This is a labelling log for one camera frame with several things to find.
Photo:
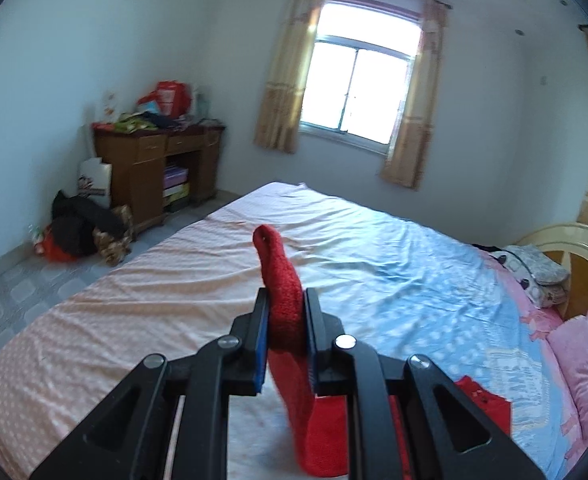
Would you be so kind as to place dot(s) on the yellow and dark box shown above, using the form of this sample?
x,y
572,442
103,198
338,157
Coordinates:
x,y
176,197

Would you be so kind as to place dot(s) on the white framed window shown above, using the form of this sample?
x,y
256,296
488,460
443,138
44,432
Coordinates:
x,y
359,75

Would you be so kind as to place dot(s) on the purple box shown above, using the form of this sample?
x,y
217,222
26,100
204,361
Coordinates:
x,y
175,177

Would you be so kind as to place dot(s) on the brown patterned cloth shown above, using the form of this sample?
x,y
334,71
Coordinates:
x,y
114,250

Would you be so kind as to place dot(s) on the grey patterned pillow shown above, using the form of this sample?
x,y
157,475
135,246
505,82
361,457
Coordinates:
x,y
539,270

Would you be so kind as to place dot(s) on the polka dot bed sheet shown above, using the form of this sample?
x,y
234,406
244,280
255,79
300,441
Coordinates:
x,y
148,285

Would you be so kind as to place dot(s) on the dark folded garment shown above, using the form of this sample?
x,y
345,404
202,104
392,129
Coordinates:
x,y
161,120

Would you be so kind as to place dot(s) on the red knitted sweater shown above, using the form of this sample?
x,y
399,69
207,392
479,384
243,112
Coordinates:
x,y
284,280

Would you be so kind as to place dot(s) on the beige patterned curtain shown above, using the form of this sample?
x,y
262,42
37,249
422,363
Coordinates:
x,y
419,100
289,70

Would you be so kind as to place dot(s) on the white floral gift bag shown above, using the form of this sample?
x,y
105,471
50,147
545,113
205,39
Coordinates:
x,y
108,107

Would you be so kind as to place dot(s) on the red plastic bag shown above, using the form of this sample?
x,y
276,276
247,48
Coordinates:
x,y
167,97

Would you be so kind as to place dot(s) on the white paper shopping bag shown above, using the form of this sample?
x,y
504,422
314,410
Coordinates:
x,y
95,180

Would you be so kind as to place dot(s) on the brown wooden desk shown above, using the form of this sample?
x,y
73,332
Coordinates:
x,y
133,175

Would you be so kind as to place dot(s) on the pink pillow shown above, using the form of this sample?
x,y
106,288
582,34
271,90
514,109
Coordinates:
x,y
586,360

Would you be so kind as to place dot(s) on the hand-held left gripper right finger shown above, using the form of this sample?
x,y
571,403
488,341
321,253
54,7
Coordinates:
x,y
310,360

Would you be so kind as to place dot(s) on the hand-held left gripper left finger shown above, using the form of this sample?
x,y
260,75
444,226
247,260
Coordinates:
x,y
260,360

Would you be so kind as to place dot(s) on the cream and wood headboard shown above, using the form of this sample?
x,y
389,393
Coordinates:
x,y
581,245

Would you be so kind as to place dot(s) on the pink printed quilt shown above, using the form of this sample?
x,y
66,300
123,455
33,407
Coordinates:
x,y
529,325

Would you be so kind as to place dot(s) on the green printed packet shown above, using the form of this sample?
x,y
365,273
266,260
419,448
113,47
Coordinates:
x,y
132,122

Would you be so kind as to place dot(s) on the red cloth bundle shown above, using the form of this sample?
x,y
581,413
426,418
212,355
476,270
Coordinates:
x,y
56,250

